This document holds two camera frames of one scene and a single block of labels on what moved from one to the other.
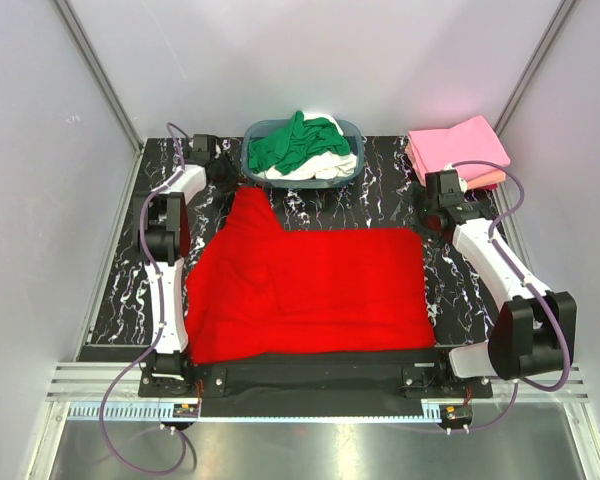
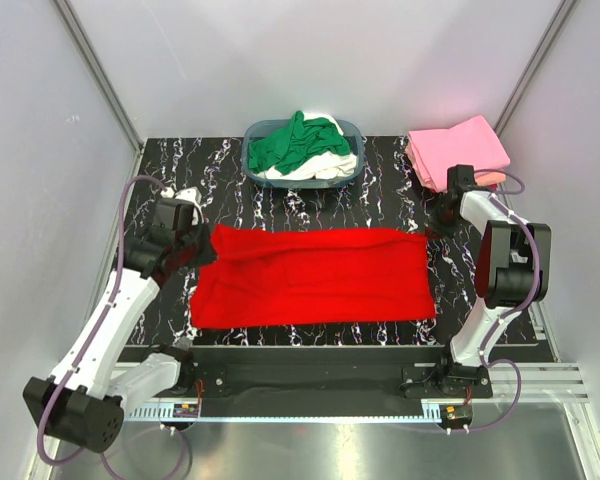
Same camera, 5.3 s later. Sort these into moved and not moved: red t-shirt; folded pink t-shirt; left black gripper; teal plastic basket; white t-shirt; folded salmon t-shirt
Moved: left black gripper; red t-shirt
Not moved: white t-shirt; folded pink t-shirt; teal plastic basket; folded salmon t-shirt
